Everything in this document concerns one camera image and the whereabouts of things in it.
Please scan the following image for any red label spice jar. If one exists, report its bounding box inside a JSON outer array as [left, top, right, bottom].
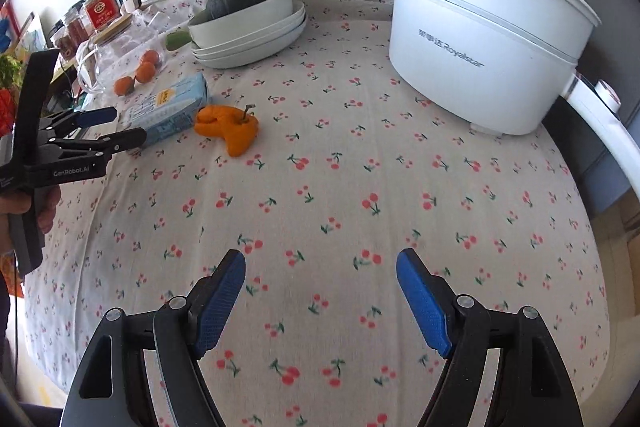
[[84, 0, 120, 31]]

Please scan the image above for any stack of white bowls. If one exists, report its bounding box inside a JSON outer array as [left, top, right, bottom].
[[188, 0, 307, 69]]

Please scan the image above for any white electric cooking pot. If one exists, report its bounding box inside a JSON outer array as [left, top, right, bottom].
[[390, 0, 639, 191]]

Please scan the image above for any cherry print tablecloth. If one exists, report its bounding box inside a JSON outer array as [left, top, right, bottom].
[[23, 0, 610, 426]]

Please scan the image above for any green pepper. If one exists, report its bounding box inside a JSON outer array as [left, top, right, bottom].
[[164, 30, 192, 52]]

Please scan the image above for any light blue carton box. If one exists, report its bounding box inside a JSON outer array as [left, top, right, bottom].
[[120, 72, 208, 147]]

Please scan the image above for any orange bell pepper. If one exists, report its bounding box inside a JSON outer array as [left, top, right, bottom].
[[194, 104, 259, 157]]

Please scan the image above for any grey refrigerator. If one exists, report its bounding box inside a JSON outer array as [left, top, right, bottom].
[[499, 0, 640, 218]]

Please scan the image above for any orange tangerine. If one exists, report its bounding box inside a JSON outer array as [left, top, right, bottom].
[[140, 49, 160, 66], [134, 62, 156, 84], [113, 76, 136, 96]]

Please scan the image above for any person's left hand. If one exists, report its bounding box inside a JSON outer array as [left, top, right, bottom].
[[0, 185, 61, 256]]

